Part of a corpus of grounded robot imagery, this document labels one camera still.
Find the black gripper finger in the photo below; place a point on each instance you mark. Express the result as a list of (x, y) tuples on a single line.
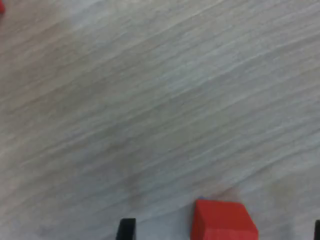
[(317, 231), (126, 230)]

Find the small red cube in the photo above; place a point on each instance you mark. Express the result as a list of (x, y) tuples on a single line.
[(220, 220), (1, 7)]

